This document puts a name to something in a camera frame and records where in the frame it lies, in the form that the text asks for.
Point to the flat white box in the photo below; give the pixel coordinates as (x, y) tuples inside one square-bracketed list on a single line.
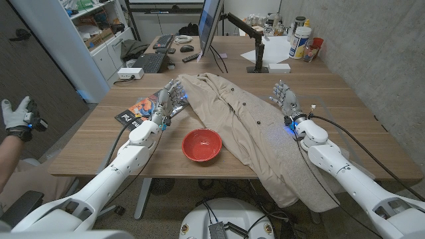
[(279, 68)]

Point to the small black device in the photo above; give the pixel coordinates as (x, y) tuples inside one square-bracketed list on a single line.
[(161, 50)]

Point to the yellow bottle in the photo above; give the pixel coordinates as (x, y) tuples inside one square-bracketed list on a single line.
[(307, 23)]

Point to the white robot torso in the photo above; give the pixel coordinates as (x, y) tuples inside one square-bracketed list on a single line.
[(227, 215)]

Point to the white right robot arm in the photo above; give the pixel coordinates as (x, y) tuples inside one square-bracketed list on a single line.
[(355, 179)]

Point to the black remote control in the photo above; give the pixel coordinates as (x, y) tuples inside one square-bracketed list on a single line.
[(191, 57)]

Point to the white wipes canister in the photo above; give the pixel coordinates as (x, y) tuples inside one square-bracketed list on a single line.
[(299, 43)]

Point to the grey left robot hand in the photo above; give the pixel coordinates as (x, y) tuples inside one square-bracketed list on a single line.
[(164, 101)]

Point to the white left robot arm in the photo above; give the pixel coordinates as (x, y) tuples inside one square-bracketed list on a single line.
[(109, 176)]

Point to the person's gloved hand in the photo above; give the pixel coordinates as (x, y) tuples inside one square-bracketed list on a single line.
[(13, 116)]

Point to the cardboard box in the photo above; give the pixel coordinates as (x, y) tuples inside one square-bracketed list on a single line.
[(98, 38)]

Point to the red bowl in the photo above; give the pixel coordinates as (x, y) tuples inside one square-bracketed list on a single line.
[(202, 145)]

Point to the pink sticky note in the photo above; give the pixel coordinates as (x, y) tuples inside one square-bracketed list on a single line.
[(222, 55)]

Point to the dark lidded bottle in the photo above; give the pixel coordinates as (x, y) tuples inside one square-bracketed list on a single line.
[(299, 22)]

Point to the black white hand tracker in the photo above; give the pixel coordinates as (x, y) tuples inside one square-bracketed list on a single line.
[(36, 121)]

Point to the computer monitor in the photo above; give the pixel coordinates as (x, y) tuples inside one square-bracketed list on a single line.
[(209, 23)]

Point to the white paper sheet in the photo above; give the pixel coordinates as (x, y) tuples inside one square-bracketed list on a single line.
[(274, 49)]

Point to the clear glass cup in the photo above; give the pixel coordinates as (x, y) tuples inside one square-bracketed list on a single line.
[(310, 53)]

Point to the black chair armrest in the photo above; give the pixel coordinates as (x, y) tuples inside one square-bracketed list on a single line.
[(21, 207)]

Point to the white shelf cabinet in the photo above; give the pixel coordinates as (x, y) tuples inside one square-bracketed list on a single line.
[(66, 49)]

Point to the olive green jacket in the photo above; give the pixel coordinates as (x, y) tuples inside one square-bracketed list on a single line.
[(133, 48)]

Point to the white table leg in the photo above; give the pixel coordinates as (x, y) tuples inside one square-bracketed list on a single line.
[(142, 199)]

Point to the black keyboard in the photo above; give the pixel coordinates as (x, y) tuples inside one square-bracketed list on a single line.
[(163, 41), (151, 62)]

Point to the beige coat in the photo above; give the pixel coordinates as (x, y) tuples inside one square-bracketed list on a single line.
[(239, 126)]

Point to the black bag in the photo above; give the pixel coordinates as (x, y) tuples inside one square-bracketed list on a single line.
[(189, 29)]

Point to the red cup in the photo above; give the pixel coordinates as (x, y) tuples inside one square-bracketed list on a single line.
[(318, 42)]

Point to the person's forearm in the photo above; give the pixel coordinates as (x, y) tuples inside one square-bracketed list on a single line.
[(8, 159)]

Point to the black computer mouse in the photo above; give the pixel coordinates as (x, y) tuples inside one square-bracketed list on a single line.
[(187, 48)]

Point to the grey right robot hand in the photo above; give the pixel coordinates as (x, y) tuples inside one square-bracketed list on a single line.
[(289, 103)]

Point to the orange black magazine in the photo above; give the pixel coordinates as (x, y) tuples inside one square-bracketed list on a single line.
[(139, 111)]

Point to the person's beige trousers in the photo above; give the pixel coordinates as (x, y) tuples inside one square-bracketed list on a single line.
[(36, 182)]

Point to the white power box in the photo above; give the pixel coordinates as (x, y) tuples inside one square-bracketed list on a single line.
[(130, 73)]

